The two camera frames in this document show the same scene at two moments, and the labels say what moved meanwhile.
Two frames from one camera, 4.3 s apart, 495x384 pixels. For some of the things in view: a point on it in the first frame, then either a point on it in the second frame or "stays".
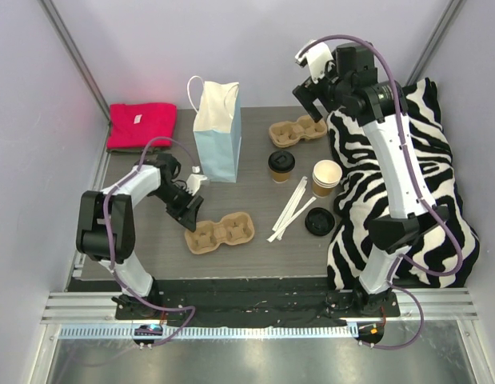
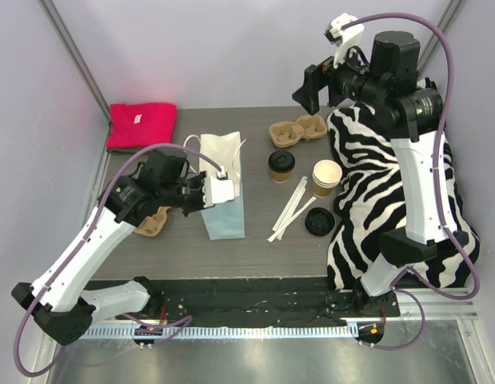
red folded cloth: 134,126 stays
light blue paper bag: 217,128 → 225,221
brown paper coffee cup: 280,178 stays
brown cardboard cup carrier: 287,134 stays
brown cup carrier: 233,228 → 151,225
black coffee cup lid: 281,162 stays
